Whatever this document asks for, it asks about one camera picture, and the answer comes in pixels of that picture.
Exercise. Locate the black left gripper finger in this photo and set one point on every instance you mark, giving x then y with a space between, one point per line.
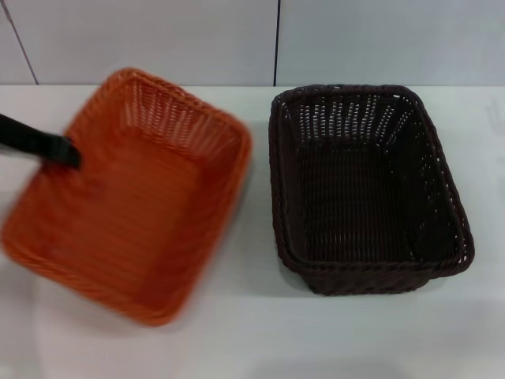
47 146

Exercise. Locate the orange wicker basket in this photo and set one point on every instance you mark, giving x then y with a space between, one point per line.
138 237

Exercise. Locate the dark brown wicker basket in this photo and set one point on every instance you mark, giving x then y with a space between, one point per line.
355 205

